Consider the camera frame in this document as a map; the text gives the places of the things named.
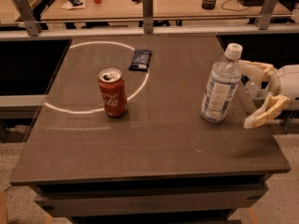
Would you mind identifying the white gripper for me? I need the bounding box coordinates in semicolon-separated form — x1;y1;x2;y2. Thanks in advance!
239;60;299;129

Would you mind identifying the black cable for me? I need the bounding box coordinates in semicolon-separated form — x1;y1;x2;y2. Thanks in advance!
221;0;251;12

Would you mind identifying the red coke can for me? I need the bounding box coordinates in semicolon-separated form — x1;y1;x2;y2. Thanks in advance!
98;68;127;118

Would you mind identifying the dark blue snack bar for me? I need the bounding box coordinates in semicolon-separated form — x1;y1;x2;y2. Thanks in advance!
129;49;152;72

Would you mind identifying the grey metal bracket middle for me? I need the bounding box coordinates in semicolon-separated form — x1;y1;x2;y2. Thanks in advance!
142;0;153;34

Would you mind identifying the grey metal bracket left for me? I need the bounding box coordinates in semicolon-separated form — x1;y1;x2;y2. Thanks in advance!
13;0;41;36

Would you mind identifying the grey table drawer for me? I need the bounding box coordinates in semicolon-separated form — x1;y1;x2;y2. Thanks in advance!
36;183;268;217

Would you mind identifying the black mesh pen cup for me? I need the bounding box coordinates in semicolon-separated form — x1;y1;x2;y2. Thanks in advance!
202;0;217;9

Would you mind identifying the clear blue-label plastic bottle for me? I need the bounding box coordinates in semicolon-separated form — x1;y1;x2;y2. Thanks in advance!
201;43;243;123

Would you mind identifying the small clear bottle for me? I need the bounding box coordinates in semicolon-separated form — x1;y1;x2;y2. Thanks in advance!
245;80;263;100

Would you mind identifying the grey metal bracket right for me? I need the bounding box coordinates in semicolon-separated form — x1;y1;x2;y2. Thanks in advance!
255;0;278;30

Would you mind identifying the grey metal bracket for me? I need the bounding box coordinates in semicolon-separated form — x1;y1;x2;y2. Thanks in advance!
255;0;278;30
13;0;41;36
142;0;153;34

